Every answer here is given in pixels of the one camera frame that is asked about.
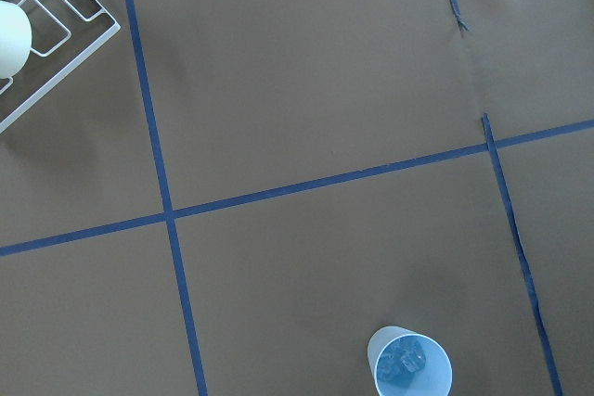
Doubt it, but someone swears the light blue plastic cup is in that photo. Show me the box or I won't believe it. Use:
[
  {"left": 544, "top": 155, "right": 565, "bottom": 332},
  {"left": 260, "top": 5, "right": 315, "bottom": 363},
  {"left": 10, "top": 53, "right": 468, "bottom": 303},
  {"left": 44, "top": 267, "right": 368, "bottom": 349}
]
[{"left": 368, "top": 326, "right": 453, "bottom": 396}]

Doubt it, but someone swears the white cup in rack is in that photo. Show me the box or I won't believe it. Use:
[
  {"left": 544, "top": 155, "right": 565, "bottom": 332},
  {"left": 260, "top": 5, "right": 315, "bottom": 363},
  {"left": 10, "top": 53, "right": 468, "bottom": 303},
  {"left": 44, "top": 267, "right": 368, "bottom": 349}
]
[{"left": 0, "top": 1, "right": 32, "bottom": 79}]

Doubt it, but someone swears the white wire cup rack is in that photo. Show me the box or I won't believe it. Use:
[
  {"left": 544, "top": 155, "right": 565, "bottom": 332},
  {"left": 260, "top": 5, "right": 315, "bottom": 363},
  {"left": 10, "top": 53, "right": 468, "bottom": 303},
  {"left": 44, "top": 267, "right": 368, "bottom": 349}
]
[{"left": 1, "top": 0, "right": 121, "bottom": 132}]

